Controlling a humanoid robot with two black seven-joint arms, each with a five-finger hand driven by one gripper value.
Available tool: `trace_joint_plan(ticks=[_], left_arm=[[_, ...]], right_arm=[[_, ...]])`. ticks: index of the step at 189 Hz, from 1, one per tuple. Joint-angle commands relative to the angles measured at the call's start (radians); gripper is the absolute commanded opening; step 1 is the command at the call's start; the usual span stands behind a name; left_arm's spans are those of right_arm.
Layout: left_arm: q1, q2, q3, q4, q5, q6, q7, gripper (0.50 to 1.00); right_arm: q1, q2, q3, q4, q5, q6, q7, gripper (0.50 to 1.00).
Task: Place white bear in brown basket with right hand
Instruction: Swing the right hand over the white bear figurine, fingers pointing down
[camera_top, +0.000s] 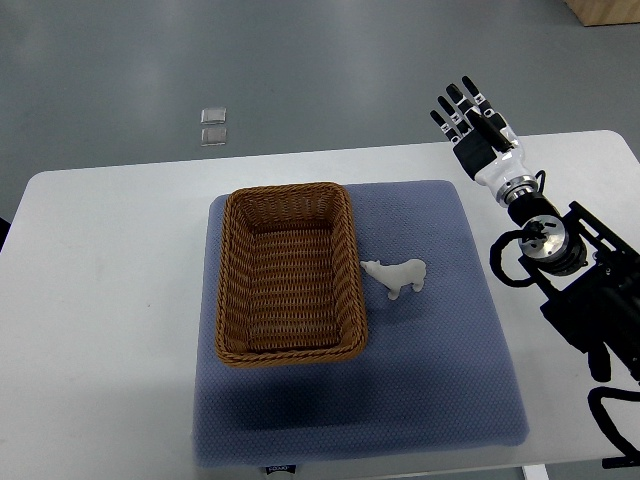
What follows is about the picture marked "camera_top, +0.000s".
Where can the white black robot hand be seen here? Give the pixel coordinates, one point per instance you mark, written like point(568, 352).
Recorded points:
point(483, 142)

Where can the white bear figurine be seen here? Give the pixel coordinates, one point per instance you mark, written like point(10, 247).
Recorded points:
point(394, 277)

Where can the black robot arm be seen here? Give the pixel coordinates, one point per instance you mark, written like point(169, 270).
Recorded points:
point(589, 275)

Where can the brown wicker basket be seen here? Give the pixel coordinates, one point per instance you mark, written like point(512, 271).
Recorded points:
point(289, 286)

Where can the wooden box corner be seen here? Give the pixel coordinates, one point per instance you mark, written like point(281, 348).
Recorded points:
point(605, 12)

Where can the blue grey cushion mat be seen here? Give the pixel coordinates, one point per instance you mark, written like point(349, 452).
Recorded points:
point(436, 373)

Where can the upper floor socket plate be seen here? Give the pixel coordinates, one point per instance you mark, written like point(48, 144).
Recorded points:
point(213, 115)

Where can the small cushion label tag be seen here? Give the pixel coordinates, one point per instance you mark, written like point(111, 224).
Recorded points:
point(290, 469)

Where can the black table edge bracket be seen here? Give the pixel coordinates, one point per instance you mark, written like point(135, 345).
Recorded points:
point(620, 462)

